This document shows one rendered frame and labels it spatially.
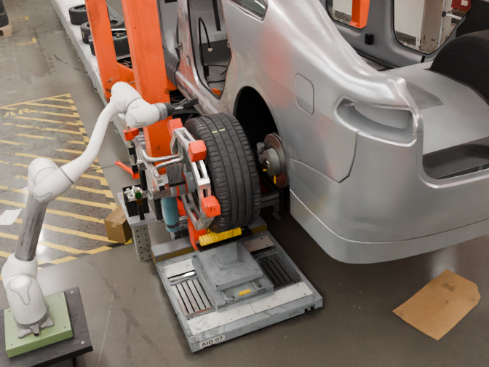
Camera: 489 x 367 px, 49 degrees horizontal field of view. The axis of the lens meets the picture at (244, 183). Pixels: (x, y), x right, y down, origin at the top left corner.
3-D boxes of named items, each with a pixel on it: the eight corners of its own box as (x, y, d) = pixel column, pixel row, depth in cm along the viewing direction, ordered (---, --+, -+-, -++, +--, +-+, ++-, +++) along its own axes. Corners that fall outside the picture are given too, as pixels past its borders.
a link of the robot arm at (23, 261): (2, 301, 275) (-5, 278, 291) (35, 301, 285) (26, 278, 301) (35, 165, 254) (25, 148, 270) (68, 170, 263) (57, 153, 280)
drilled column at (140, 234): (153, 258, 376) (144, 207, 354) (140, 261, 373) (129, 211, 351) (150, 250, 384) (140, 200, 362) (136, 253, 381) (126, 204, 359)
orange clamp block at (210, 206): (215, 206, 277) (221, 214, 270) (201, 210, 275) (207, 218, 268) (214, 194, 274) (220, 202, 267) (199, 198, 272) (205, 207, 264)
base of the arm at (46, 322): (19, 344, 264) (16, 336, 261) (13, 317, 281) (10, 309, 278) (56, 330, 271) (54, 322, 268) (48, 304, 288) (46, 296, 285)
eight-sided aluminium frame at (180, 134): (217, 243, 289) (207, 154, 262) (205, 247, 287) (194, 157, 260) (187, 196, 333) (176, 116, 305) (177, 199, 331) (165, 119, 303)
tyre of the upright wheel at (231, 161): (273, 210, 269) (234, 92, 279) (229, 223, 261) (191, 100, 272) (241, 231, 331) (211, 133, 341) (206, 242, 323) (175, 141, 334)
